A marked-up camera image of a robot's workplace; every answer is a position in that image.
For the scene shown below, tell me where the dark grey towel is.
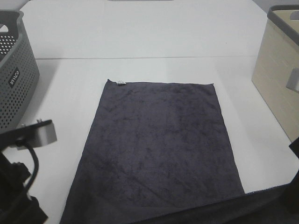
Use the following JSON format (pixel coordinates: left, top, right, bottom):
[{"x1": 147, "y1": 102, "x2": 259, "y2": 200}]
[{"x1": 60, "y1": 81, "x2": 299, "y2": 224}]

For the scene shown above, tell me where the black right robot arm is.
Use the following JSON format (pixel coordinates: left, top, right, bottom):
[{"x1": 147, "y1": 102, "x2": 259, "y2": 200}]
[{"x1": 289, "y1": 138, "x2": 299, "y2": 158}]

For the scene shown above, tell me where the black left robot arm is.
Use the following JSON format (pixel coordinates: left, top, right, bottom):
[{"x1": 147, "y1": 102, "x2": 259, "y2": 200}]
[{"x1": 0, "y1": 154, "x2": 48, "y2": 224}]

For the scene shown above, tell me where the beige basket with grey rim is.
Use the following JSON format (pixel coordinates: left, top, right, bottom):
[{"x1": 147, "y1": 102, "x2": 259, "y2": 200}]
[{"x1": 252, "y1": 5, "x2": 299, "y2": 142}]

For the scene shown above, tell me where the grey perforated plastic basket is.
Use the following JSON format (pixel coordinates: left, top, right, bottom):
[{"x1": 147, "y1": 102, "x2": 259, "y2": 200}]
[{"x1": 0, "y1": 10, "x2": 40, "y2": 133}]

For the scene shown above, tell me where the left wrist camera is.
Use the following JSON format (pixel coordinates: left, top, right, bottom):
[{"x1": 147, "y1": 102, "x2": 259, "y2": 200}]
[{"x1": 0, "y1": 119, "x2": 57, "y2": 152}]

